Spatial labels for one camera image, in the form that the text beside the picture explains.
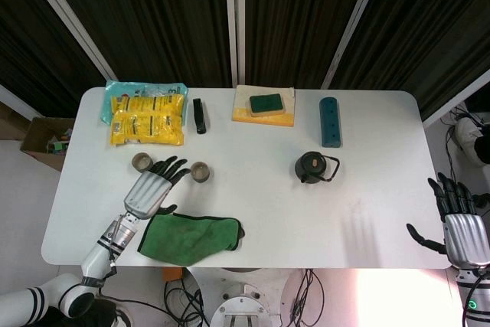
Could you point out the light blue plastic bag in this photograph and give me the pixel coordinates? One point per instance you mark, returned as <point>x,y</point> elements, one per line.
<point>122,87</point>

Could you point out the white partition frame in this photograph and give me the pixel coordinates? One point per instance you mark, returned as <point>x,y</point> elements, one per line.
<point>354,17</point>
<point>69,17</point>
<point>13,102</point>
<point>451,106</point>
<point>229,17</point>

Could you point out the orange object under table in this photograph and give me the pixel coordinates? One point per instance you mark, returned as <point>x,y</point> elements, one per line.
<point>172,275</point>

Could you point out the green microfiber cloth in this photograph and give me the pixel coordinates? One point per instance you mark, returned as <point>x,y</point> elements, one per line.
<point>187,237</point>

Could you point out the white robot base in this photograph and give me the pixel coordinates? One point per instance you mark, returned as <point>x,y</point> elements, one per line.
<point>245,304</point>

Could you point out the black teapot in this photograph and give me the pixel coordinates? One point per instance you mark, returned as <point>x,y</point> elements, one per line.
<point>311,168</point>

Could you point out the teal block with holes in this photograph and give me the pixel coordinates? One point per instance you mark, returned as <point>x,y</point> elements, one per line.
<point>330,124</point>

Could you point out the folded yellow cloth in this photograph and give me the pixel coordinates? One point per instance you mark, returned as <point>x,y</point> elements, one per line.
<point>264,119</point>

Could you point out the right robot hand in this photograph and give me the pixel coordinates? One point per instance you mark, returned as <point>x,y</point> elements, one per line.
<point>465,233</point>

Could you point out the yellow snack bag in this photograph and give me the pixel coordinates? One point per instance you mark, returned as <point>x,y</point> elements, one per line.
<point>153,103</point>
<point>147,129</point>

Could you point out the black stapler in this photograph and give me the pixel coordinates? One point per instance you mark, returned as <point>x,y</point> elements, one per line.
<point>200,116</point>

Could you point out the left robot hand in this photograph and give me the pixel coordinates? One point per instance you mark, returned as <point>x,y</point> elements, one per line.
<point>147,193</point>

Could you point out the dark partition panel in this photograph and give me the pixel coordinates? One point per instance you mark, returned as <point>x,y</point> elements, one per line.
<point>30,36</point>
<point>428,17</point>
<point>153,17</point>
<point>298,17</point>

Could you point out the cardboard box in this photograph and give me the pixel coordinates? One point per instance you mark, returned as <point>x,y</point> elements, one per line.
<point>36,139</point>

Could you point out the green yellow sponge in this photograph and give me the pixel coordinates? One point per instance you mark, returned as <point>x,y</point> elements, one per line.
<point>267,103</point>

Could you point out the white shoe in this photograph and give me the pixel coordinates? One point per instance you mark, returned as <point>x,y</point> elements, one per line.
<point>465,131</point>

